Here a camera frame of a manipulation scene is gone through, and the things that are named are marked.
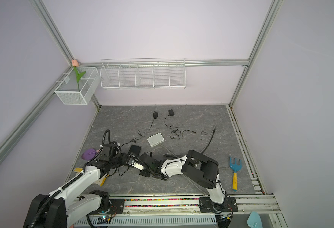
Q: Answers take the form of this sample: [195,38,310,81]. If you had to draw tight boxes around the artificial tulip flower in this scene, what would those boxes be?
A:
[72,59,86,92]

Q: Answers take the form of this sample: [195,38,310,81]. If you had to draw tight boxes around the purple pink toy shovel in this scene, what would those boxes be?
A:
[81,148,100,161]

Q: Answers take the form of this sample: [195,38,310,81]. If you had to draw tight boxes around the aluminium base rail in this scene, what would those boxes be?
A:
[41,194,281,226]

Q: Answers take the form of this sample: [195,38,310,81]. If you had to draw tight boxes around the grey ethernet cable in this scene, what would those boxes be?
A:
[159,143,210,196]

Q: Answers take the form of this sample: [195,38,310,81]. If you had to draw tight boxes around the thick black cable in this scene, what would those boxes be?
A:
[200,125,217,154]

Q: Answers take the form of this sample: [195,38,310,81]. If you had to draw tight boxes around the white wire wall basket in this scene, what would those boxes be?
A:
[100,58,187,89]

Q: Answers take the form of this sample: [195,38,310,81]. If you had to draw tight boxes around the light blue toy scoop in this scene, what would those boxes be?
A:
[247,211,263,228]

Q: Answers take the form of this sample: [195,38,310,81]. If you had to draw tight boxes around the black power adapter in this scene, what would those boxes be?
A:
[152,111,158,119]
[169,109,175,116]

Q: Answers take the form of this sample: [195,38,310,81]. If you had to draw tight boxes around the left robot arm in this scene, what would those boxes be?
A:
[23,130,128,228]

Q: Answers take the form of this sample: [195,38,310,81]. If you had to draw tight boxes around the black power adapter right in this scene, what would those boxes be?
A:
[169,109,175,116]

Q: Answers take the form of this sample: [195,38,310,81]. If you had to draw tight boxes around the white mesh box basket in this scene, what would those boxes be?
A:
[55,66,101,105]

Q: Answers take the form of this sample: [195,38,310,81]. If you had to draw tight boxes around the black network switch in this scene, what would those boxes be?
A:
[128,145,141,156]

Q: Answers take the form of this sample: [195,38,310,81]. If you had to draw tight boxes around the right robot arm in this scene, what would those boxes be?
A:
[131,150,238,214]

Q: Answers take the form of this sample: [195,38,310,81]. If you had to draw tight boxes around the blue yellow toy rake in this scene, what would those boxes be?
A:
[229,156,242,192]

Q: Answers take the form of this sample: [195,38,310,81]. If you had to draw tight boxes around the black power adapter left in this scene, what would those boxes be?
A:
[152,111,158,119]

